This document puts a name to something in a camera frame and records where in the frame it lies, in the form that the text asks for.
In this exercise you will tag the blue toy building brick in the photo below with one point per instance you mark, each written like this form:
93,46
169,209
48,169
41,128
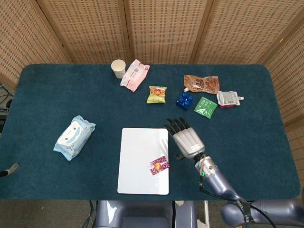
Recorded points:
184,101

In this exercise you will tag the silver spout pouch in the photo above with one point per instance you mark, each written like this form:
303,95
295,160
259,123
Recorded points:
228,98

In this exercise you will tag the orange spout pouch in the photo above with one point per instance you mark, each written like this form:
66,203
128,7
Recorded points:
202,83

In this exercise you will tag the pink wet wipes pack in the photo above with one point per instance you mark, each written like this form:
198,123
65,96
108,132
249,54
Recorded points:
134,75

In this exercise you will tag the grey robot torso base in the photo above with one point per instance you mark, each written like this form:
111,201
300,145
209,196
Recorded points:
142,215

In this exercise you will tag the woven bamboo folding screen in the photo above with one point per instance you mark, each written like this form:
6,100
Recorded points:
166,26

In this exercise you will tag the green sachet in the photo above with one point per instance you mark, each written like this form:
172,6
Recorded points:
205,107

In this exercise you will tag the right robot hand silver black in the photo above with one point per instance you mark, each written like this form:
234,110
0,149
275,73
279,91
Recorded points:
188,142

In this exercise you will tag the yellow-green snack bag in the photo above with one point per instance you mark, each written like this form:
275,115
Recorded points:
156,95

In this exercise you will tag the white paper cup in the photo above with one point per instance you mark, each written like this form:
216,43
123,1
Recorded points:
118,69

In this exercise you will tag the white rectangular board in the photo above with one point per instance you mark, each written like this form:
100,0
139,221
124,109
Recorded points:
140,154

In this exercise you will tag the light blue wet wipes pack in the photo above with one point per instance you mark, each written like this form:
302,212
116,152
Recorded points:
73,137

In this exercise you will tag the dark teal table cloth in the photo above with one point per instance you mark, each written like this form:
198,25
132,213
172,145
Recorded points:
71,95

